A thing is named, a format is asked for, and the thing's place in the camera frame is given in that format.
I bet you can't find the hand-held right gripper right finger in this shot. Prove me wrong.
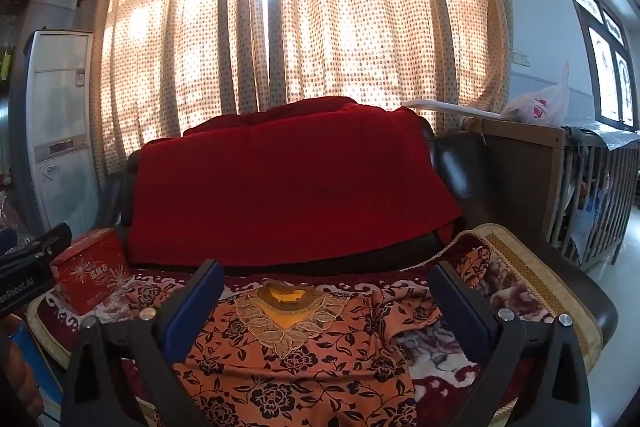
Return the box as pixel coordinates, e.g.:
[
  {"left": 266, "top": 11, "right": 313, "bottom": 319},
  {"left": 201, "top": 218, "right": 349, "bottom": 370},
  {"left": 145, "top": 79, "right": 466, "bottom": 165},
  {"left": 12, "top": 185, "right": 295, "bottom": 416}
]
[{"left": 429, "top": 261, "right": 593, "bottom": 427}]

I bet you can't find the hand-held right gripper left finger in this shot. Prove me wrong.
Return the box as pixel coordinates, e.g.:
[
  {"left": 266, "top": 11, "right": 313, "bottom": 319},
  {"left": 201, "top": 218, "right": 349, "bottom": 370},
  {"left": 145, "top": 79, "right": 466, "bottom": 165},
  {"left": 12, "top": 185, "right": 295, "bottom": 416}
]
[{"left": 60, "top": 259, "right": 226, "bottom": 427}]

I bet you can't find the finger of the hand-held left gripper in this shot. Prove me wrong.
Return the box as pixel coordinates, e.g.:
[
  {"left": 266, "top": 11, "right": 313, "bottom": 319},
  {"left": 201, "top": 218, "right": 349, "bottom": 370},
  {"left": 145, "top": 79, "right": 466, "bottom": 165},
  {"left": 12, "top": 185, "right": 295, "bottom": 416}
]
[{"left": 34, "top": 223, "right": 72, "bottom": 259}]

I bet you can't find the orange floral garment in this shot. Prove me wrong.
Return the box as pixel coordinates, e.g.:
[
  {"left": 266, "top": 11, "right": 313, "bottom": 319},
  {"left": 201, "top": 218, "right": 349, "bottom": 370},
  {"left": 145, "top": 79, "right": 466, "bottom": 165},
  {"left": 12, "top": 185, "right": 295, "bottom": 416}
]
[{"left": 170, "top": 279, "right": 441, "bottom": 427}]

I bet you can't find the floral plush blanket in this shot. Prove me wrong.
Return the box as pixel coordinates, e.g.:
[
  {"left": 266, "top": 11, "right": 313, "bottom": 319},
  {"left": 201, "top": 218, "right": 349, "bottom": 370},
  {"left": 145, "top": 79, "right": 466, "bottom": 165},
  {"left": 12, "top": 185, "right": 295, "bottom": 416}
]
[{"left": 30, "top": 247, "right": 531, "bottom": 427}]

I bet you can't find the red plastic bucket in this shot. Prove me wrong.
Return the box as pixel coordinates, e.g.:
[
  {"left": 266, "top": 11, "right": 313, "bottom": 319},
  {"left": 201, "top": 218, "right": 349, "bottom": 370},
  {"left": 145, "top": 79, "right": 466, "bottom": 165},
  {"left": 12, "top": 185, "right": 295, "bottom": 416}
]
[{"left": 50, "top": 228, "right": 135, "bottom": 315}]

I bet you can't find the blue container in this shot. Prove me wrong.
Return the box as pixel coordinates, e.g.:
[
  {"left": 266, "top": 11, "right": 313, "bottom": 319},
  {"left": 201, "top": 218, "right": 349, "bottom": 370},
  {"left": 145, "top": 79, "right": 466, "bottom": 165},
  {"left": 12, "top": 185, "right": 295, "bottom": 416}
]
[{"left": 12, "top": 319, "right": 63, "bottom": 408}]

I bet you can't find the white standing air conditioner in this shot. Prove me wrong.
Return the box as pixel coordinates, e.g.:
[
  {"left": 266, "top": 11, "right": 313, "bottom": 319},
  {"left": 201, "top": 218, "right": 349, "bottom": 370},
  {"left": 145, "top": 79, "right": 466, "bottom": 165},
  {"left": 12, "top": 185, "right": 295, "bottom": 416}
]
[{"left": 20, "top": 29, "right": 101, "bottom": 233}]

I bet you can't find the black leather sofa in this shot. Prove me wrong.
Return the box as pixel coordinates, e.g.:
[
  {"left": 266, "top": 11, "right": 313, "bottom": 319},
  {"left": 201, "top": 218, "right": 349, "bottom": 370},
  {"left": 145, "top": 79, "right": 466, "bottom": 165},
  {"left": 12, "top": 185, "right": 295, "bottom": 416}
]
[{"left": 97, "top": 114, "right": 621, "bottom": 348}]

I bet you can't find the wooden crib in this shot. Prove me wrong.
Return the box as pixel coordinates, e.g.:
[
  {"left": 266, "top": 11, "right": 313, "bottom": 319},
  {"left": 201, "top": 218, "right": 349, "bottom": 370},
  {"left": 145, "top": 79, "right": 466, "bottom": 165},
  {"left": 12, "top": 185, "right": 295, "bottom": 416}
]
[{"left": 465, "top": 114, "right": 640, "bottom": 268}]

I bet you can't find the red blanket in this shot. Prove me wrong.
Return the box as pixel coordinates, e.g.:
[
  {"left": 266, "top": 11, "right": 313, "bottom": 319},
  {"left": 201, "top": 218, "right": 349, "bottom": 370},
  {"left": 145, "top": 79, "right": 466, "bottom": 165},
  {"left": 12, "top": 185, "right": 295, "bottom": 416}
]
[{"left": 124, "top": 96, "right": 463, "bottom": 268}]

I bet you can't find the white board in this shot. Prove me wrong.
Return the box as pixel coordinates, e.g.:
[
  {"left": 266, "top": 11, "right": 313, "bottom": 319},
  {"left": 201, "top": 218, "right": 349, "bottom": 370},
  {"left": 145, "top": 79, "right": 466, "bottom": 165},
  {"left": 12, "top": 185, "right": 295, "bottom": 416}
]
[{"left": 402, "top": 98, "right": 501, "bottom": 118}]

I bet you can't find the white plastic bag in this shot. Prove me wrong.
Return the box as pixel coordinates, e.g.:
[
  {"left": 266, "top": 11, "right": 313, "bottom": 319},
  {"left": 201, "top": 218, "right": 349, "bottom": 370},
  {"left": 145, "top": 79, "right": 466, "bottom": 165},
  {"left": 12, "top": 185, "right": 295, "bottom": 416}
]
[{"left": 500, "top": 59, "right": 571, "bottom": 126}]

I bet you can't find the grey plastic sheet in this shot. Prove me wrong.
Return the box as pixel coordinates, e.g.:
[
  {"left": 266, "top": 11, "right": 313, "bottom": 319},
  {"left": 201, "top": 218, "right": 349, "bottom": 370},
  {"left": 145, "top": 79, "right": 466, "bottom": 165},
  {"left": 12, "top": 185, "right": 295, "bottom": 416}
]
[{"left": 562, "top": 124, "right": 640, "bottom": 151}]

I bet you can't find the dark framed window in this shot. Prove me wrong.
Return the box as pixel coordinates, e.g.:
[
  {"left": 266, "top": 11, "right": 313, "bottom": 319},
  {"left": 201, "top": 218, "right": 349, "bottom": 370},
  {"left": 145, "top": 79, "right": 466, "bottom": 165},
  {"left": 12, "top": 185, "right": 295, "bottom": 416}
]
[{"left": 552, "top": 0, "right": 640, "bottom": 130}]

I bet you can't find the dotted cream curtain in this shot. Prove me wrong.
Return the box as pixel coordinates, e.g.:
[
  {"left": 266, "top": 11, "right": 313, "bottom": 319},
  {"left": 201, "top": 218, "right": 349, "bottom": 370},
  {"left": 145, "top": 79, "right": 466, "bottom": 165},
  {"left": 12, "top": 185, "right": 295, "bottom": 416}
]
[{"left": 75, "top": 0, "right": 516, "bottom": 188}]

